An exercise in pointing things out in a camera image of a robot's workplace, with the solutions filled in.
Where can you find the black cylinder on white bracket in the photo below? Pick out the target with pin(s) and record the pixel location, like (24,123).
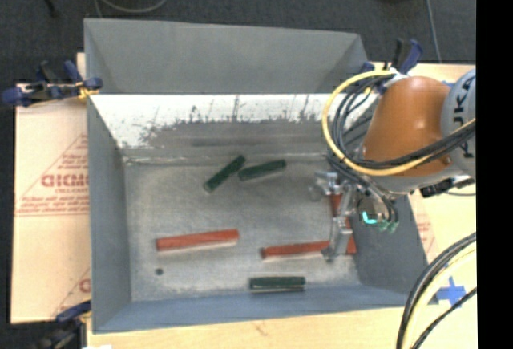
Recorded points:
(432,190)

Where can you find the red-brown flat block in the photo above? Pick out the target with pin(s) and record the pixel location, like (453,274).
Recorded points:
(196,240)
(335,205)
(294,250)

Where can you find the grey metal bin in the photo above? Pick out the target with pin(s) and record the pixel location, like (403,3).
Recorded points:
(208,58)

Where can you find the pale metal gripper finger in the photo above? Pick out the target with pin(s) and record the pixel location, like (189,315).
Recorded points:
(329,185)
(340,238)

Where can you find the dark green flat block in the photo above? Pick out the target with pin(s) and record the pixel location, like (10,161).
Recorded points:
(262,170)
(276,283)
(222,175)

